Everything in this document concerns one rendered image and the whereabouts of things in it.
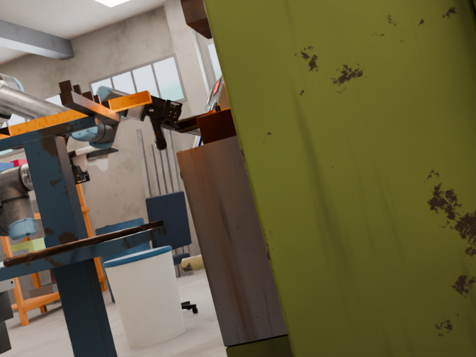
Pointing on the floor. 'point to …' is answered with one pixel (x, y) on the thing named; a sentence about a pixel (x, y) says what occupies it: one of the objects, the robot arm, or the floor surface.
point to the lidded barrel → (146, 296)
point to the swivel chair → (183, 239)
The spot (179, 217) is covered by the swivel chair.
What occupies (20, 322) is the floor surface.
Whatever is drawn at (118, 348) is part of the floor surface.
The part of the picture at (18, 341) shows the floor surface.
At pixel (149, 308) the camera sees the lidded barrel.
